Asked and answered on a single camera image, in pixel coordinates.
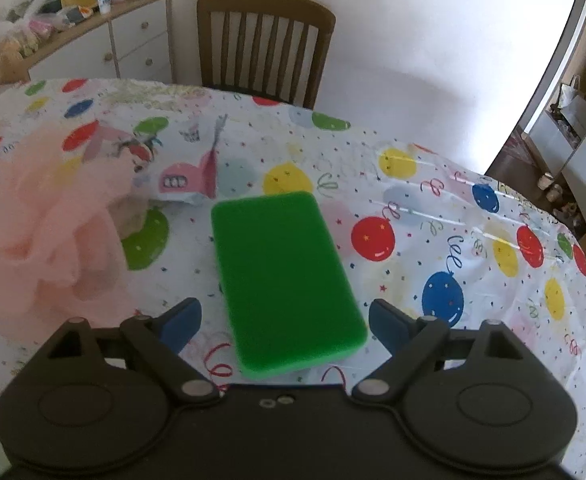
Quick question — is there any cartoon printed plastic bag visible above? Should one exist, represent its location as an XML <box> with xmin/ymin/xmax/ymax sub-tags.
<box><xmin>93</xmin><ymin>114</ymin><xmax>230</xmax><ymax>209</ymax></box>

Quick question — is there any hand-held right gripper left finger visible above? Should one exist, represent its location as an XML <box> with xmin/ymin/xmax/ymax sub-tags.
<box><xmin>47</xmin><ymin>297</ymin><xmax>222</xmax><ymax>405</ymax></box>

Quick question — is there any white wooden sideboard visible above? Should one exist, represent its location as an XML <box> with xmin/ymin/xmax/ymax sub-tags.
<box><xmin>0</xmin><ymin>0</ymin><xmax>177</xmax><ymax>87</ymax></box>

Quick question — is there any balloon print tablecloth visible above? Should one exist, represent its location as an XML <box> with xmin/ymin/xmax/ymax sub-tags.
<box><xmin>0</xmin><ymin>77</ymin><xmax>586</xmax><ymax>480</ymax></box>

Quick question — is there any white tote bag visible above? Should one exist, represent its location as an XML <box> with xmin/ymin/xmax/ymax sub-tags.
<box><xmin>557</xmin><ymin>76</ymin><xmax>586</xmax><ymax>127</ymax></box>

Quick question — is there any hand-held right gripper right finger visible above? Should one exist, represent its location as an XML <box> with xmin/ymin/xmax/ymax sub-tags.
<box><xmin>351</xmin><ymin>299</ymin><xmax>527</xmax><ymax>404</ymax></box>

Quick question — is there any green sponge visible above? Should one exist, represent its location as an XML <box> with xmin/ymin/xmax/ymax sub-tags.
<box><xmin>211</xmin><ymin>191</ymin><xmax>369</xmax><ymax>380</ymax></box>

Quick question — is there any wooden chair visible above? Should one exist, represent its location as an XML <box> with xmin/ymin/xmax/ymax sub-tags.
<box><xmin>196</xmin><ymin>0</ymin><xmax>337</xmax><ymax>110</ymax></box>

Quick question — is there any pair of beige shoes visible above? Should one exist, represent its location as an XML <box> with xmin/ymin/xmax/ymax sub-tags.
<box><xmin>538</xmin><ymin>172</ymin><xmax>565</xmax><ymax>202</ymax></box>

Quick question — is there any patterned rug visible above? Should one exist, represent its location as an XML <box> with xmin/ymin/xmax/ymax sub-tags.
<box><xmin>485</xmin><ymin>130</ymin><xmax>540</xmax><ymax>187</ymax></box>

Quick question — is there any white wall cabinet unit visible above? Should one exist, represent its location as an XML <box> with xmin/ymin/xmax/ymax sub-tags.
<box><xmin>523</xmin><ymin>0</ymin><xmax>586</xmax><ymax>223</ymax></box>

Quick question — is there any pink bath pouf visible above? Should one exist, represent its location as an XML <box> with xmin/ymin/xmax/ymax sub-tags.
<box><xmin>0</xmin><ymin>125</ymin><xmax>140</xmax><ymax>343</ymax></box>

